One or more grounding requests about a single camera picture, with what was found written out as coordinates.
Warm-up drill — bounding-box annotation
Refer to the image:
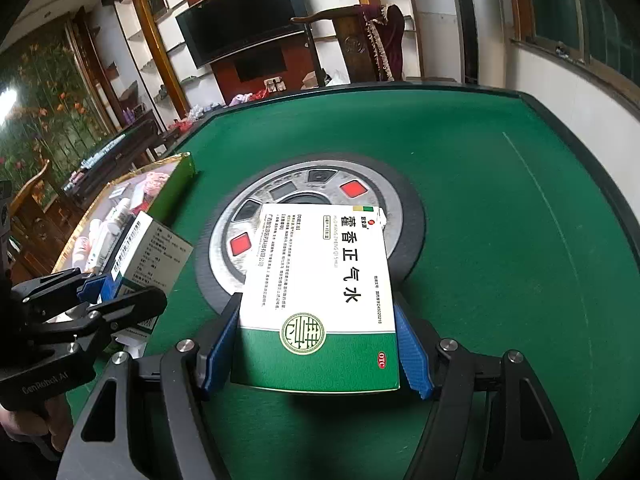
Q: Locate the black flat television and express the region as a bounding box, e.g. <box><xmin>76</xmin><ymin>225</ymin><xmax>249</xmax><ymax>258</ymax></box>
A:
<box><xmin>175</xmin><ymin>0</ymin><xmax>307</xmax><ymax>70</ymax></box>

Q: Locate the dark mahjong table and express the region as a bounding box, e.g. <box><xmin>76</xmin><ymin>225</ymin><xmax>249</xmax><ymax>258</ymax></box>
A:
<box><xmin>62</xmin><ymin>120</ymin><xmax>163</xmax><ymax>206</ymax></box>

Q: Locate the carved wooden chair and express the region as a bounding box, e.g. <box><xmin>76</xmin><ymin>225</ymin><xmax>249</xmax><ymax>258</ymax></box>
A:
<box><xmin>290</xmin><ymin>4</ymin><xmax>407</xmax><ymax>83</ymax></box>

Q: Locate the green white medicine box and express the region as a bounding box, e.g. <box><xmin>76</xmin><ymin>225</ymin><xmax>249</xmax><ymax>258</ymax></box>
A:
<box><xmin>229</xmin><ymin>202</ymin><xmax>401</xmax><ymax>393</ymax></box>

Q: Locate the curved back wooden chair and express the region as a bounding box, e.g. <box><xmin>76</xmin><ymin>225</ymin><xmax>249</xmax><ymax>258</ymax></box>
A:
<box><xmin>7</xmin><ymin>159</ymin><xmax>68</xmax><ymax>271</ymax></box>

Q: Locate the gold rimmed cardboard box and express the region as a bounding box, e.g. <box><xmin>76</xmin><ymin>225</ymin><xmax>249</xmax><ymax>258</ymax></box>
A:
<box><xmin>52</xmin><ymin>152</ymin><xmax>197</xmax><ymax>281</ymax></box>

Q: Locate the round table control panel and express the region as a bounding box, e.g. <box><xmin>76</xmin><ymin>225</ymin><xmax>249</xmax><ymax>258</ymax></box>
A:
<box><xmin>195</xmin><ymin>156</ymin><xmax>427</xmax><ymax>318</ymax></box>

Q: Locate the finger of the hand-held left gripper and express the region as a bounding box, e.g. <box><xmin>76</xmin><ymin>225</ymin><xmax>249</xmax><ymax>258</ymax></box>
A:
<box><xmin>30</xmin><ymin>286</ymin><xmax>169</xmax><ymax>362</ymax></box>
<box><xmin>10</xmin><ymin>267</ymin><xmax>121</xmax><ymax>323</ymax></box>

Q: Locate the pink fuzzy pouch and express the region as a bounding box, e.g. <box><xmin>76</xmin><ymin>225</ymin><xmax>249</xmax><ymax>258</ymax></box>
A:
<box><xmin>142</xmin><ymin>171</ymin><xmax>175</xmax><ymax>196</ymax></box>

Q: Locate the floral wall mural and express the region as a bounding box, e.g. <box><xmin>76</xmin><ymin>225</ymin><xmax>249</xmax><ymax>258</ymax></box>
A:
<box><xmin>0</xmin><ymin>35</ymin><xmax>118</xmax><ymax>221</ymax></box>

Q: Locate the white barcode medicine box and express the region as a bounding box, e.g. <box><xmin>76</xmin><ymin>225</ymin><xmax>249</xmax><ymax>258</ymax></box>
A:
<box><xmin>107</xmin><ymin>210</ymin><xmax>195</xmax><ymax>338</ymax></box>

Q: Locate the brown television cabinet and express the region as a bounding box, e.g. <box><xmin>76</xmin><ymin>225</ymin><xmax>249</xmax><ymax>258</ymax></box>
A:
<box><xmin>210</xmin><ymin>35</ymin><xmax>321</xmax><ymax>103</ymax></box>

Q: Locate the person's left hand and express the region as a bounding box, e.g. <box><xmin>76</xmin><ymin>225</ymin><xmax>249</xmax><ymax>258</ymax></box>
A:
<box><xmin>0</xmin><ymin>394</ymin><xmax>75</xmax><ymax>453</ymax></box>

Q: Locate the maroon fringed cloth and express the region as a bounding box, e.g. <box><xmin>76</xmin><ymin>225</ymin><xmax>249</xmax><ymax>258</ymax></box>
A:
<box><xmin>362</xmin><ymin>4</ymin><xmax>405</xmax><ymax>82</ymax></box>

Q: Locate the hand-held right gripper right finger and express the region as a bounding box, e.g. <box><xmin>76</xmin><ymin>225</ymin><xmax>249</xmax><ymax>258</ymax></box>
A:
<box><xmin>392</xmin><ymin>302</ymin><xmax>578</xmax><ymax>480</ymax></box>

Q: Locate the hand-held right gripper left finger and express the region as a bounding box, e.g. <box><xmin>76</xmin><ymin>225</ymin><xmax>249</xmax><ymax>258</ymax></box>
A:
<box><xmin>57</xmin><ymin>292</ymin><xmax>244</xmax><ymax>480</ymax></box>

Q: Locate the wooden framed window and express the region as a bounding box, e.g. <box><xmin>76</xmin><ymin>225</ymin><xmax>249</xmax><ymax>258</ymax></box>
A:
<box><xmin>507</xmin><ymin>0</ymin><xmax>640</xmax><ymax>98</ymax></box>

